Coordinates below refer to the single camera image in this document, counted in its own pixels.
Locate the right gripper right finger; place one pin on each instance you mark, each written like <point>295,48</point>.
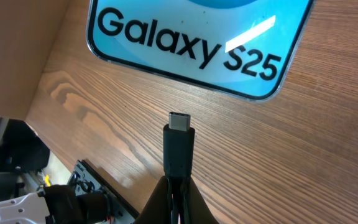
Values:
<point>197,207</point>

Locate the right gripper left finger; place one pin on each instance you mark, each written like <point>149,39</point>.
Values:
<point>156,210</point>

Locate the turquoise screen smartphone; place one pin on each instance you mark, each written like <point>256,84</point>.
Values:
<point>242,48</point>

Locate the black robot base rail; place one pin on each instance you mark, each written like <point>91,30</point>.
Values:
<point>99,202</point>

